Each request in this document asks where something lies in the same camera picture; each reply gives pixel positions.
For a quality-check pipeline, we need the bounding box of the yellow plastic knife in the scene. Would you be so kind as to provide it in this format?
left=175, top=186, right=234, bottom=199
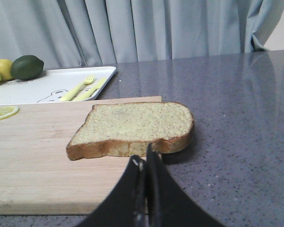
left=73, top=78, right=107, bottom=101

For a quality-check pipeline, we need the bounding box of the white bear tray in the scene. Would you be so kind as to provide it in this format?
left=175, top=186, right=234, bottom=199
left=0, top=66, right=116, bottom=105

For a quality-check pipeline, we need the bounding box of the green lime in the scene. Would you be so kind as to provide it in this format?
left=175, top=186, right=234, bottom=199
left=10, top=55, right=44, bottom=80

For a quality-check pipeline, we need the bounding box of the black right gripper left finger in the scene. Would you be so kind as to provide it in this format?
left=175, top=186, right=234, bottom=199
left=78, top=155, right=146, bottom=227

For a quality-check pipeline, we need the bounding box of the grey curtain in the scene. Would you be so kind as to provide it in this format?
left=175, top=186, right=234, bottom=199
left=0, top=0, right=284, bottom=68

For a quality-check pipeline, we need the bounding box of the yellow plastic fork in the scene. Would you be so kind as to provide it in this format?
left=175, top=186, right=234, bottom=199
left=59, top=75, right=95, bottom=102

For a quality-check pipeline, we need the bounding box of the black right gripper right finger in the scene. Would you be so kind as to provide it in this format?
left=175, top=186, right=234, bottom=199
left=146, top=144, right=223, bottom=227

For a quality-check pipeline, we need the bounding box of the bread slice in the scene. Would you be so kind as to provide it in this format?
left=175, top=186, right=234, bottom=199
left=66, top=102, right=195, bottom=160

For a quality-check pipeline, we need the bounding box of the rear yellow lemon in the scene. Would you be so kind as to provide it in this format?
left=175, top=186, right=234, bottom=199
left=0, top=59, right=14, bottom=81

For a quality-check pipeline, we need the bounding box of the lemon slice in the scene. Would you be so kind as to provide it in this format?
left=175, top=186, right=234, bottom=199
left=0, top=105, right=19, bottom=120

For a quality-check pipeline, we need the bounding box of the wooden cutting board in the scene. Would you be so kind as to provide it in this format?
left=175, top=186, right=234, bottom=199
left=0, top=96, right=162, bottom=216

